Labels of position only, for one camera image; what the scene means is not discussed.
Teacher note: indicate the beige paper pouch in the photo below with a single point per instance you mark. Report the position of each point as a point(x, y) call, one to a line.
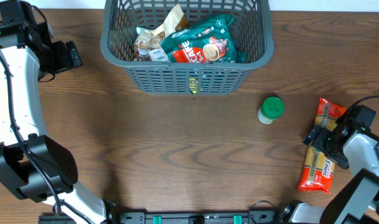
point(151, 39)

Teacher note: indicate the green lidded jar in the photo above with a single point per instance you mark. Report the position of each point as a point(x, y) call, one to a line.
point(271, 109)

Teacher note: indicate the green Nescafe coffee bag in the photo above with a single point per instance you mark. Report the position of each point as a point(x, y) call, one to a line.
point(207, 42)

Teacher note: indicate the grey plastic lattice basket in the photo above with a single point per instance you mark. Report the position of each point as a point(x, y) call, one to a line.
point(251, 32)

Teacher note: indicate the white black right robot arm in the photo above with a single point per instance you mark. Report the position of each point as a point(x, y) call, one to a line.
point(353, 146)

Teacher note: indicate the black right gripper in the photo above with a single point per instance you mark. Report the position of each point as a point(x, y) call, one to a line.
point(318, 140)

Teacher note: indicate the white Kleenex tissue multipack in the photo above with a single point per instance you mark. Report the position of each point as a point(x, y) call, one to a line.
point(158, 55)

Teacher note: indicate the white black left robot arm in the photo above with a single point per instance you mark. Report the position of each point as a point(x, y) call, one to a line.
point(32, 165)

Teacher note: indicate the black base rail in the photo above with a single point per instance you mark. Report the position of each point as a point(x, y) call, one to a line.
point(260, 212)

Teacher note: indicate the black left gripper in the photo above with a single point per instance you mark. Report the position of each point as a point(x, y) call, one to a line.
point(68, 61)

